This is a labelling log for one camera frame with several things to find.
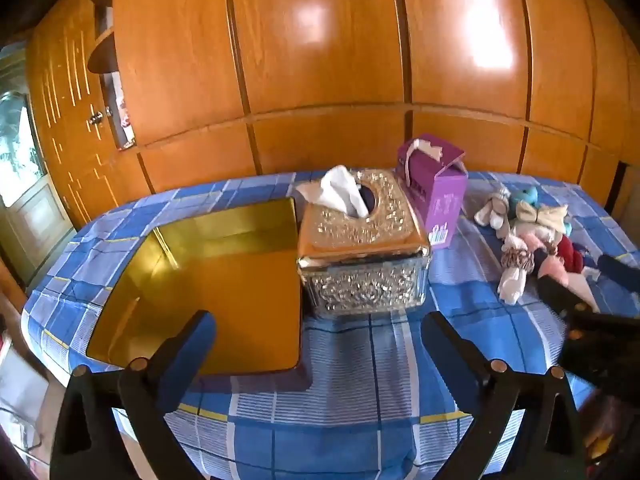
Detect gold metal tray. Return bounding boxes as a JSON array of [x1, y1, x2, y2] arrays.
[[89, 197, 307, 377]]

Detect ornate gold tissue box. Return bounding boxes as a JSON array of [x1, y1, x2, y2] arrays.
[[297, 167, 432, 319]]

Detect teal soft item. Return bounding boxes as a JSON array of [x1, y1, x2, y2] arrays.
[[510, 186, 540, 208]]

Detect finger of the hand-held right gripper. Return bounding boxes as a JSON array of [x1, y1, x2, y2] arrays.
[[597, 255, 640, 293], [537, 275, 596, 318]]

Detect wooden wardrobe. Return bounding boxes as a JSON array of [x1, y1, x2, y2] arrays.
[[112, 0, 640, 211]]

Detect purple carton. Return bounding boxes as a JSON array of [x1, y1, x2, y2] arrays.
[[396, 133, 469, 251]]

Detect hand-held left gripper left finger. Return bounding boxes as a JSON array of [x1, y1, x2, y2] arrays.
[[50, 310, 218, 480]]

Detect cream cloth bow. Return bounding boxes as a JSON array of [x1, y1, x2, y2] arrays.
[[509, 200, 571, 237]]

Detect wooden corner shelves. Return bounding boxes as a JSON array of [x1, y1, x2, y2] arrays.
[[85, 0, 118, 75]]

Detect blue plaid bedsheet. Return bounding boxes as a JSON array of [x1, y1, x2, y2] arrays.
[[22, 170, 640, 480]]

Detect white sock brown patterned band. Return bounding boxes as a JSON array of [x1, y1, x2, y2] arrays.
[[497, 234, 538, 307]]

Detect white tissue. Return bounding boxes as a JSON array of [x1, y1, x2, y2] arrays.
[[295, 165, 371, 219]]

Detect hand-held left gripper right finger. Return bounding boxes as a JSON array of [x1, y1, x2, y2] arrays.
[[421, 310, 588, 480]]

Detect wooden door with knob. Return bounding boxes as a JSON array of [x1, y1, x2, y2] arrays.
[[26, 0, 131, 228]]

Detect glass panel door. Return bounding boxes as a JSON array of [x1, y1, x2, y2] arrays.
[[0, 42, 68, 273]]

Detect wall poster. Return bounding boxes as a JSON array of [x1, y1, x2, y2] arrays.
[[102, 5, 139, 152]]

